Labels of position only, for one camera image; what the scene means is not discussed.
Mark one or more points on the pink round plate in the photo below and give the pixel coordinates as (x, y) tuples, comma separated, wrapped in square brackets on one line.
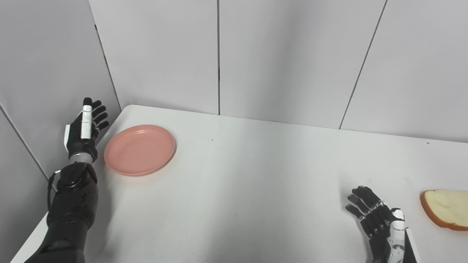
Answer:
[(140, 149)]

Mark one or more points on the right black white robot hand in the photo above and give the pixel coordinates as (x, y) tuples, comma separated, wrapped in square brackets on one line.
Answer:
[(380, 230)]

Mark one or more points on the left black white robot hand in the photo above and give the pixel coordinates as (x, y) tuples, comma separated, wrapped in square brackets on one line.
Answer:
[(78, 140)]

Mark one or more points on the slice of bread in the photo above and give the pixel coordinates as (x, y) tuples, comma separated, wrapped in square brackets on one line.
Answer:
[(448, 208)]

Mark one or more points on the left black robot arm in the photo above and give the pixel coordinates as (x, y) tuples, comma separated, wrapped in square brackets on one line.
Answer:
[(69, 212)]

